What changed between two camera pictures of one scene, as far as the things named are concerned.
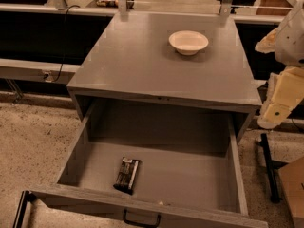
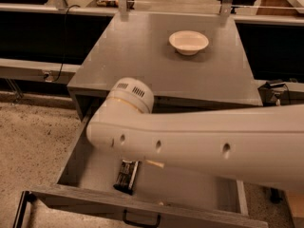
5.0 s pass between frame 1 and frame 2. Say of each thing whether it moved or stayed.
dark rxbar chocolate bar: stayed
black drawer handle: stayed
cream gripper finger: moved
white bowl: stayed
